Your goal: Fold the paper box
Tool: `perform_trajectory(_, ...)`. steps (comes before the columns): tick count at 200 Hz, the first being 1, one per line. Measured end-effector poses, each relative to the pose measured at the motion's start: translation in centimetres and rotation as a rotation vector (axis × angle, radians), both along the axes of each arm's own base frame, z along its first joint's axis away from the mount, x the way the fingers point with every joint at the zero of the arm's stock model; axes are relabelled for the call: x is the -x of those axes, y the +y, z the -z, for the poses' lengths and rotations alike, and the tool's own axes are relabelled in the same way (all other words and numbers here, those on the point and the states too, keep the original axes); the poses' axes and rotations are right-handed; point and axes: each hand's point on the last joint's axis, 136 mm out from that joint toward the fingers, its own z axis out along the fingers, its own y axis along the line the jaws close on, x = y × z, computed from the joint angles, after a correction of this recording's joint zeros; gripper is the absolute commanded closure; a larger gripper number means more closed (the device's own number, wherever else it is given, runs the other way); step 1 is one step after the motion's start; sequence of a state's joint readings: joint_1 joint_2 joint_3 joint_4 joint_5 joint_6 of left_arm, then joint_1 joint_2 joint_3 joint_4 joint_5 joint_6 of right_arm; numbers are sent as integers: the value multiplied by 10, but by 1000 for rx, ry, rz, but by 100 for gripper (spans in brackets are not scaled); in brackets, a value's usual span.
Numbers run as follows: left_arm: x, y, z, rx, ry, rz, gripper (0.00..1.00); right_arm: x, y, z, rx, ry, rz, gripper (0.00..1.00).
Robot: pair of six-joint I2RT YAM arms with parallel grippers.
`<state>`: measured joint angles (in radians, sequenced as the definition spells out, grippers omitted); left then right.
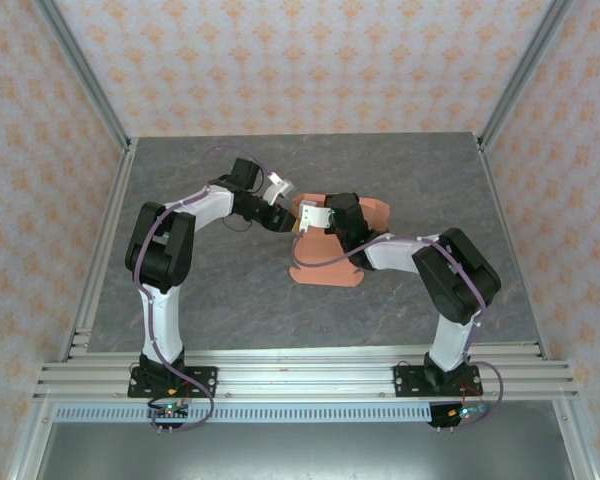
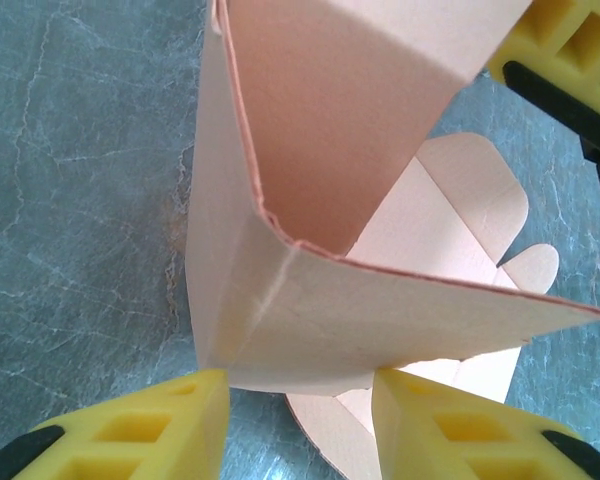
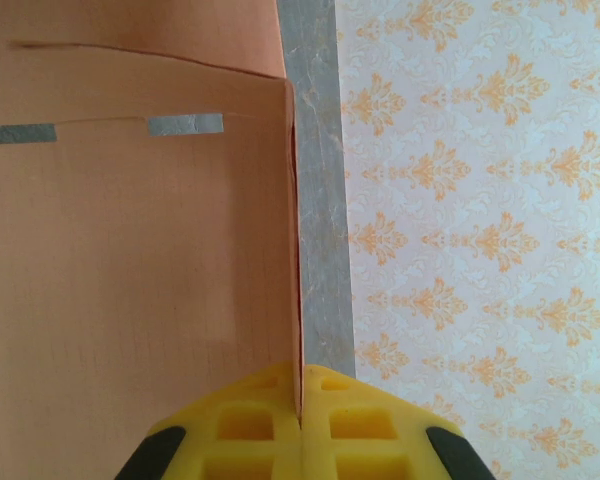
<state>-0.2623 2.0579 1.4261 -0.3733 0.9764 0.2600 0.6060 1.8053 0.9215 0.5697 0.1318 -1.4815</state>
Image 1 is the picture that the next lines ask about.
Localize small controller circuit board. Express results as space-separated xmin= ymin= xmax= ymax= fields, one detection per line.
xmin=147 ymin=398 xmax=191 ymax=422
xmin=428 ymin=402 xmax=492 ymax=430

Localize orange cardboard paper box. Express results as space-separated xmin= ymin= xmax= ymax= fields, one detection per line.
xmin=288 ymin=192 xmax=393 ymax=289

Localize narrow aluminium table edge beam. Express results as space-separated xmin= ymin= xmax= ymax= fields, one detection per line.
xmin=59 ymin=348 xmax=551 ymax=362

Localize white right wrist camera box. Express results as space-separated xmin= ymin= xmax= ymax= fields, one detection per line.
xmin=298 ymin=198 xmax=334 ymax=234

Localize aluminium table side rail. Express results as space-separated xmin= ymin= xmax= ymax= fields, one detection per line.
xmin=59 ymin=135 xmax=140 ymax=362
xmin=476 ymin=133 xmax=551 ymax=362

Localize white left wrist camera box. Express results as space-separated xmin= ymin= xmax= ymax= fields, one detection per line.
xmin=262 ymin=170 xmax=295 ymax=205

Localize grey slotted cable duct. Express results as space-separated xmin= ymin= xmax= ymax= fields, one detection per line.
xmin=53 ymin=404 xmax=434 ymax=425

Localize aluminium lower frame rail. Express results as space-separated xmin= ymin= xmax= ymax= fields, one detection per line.
xmin=552 ymin=399 xmax=599 ymax=480
xmin=7 ymin=399 xmax=56 ymax=480

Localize aluminium frame post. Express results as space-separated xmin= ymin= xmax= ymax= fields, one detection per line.
xmin=478 ymin=0 xmax=579 ymax=151
xmin=32 ymin=0 xmax=132 ymax=151

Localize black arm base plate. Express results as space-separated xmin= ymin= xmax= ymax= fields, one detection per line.
xmin=127 ymin=366 xmax=219 ymax=399
xmin=393 ymin=364 xmax=484 ymax=399

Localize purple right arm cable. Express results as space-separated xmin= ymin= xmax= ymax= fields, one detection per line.
xmin=292 ymin=234 xmax=505 ymax=431

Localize wide aluminium mounting beam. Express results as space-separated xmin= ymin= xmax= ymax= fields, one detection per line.
xmin=32 ymin=363 xmax=581 ymax=401

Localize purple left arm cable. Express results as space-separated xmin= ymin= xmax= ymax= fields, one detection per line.
xmin=131 ymin=143 xmax=274 ymax=434

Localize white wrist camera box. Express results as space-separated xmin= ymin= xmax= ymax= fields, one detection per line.
xmin=298 ymin=198 xmax=334 ymax=234
xmin=262 ymin=170 xmax=295 ymax=205

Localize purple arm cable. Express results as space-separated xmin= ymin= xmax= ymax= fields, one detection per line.
xmin=131 ymin=143 xmax=274 ymax=434
xmin=292 ymin=234 xmax=505 ymax=431

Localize grey metal panel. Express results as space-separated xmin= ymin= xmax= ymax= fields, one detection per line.
xmin=34 ymin=422 xmax=571 ymax=480

